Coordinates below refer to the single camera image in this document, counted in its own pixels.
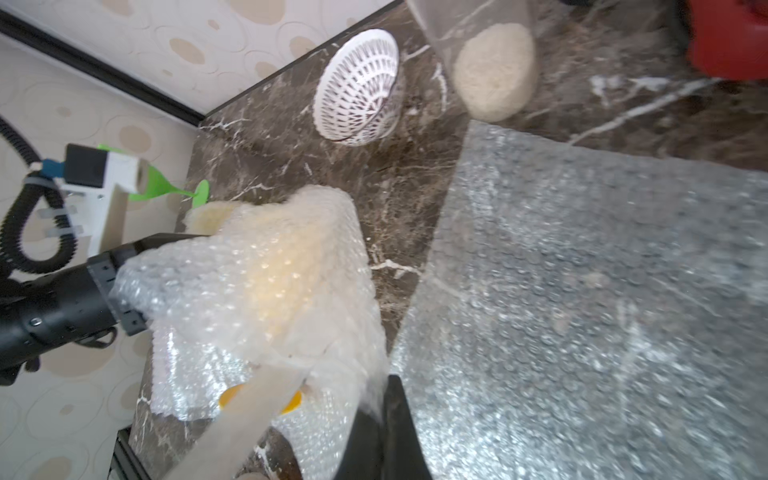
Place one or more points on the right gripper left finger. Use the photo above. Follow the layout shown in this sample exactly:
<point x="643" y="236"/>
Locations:
<point x="362" y="458"/>

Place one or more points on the clear bubble wrap sheet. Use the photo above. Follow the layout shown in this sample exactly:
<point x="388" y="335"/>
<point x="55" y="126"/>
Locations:
<point x="585" y="314"/>

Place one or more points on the clear jar with powder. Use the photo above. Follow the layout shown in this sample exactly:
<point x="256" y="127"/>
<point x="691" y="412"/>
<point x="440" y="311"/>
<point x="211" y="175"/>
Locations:
<point x="488" y="49"/>

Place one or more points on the white sink strainer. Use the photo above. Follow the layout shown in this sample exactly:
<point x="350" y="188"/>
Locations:
<point x="361" y="91"/>

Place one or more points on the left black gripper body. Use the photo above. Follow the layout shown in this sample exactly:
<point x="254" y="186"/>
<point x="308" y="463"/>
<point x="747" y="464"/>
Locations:
<point x="69" y="306"/>

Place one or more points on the green wine glass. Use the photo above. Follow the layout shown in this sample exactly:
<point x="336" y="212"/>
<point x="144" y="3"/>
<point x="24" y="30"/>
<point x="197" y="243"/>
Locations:
<point x="168" y="186"/>

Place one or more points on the beige bubble glass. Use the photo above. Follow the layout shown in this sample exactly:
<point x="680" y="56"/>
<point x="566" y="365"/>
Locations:
<point x="286" y="291"/>

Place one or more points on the red toaster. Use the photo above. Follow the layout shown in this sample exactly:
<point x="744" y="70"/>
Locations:
<point x="729" y="38"/>

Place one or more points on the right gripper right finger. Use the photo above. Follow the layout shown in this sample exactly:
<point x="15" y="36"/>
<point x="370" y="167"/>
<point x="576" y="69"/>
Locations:
<point x="402" y="454"/>

